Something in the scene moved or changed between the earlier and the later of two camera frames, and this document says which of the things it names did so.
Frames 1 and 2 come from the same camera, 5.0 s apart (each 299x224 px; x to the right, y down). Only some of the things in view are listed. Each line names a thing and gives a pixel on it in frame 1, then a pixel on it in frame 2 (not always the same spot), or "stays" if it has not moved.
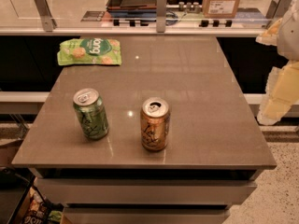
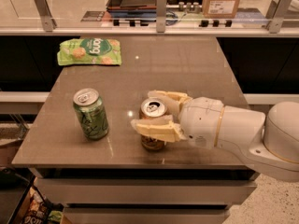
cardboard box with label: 220,1 stays
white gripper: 290,35 to 202,119
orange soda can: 154,124 stays
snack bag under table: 35,210 stays
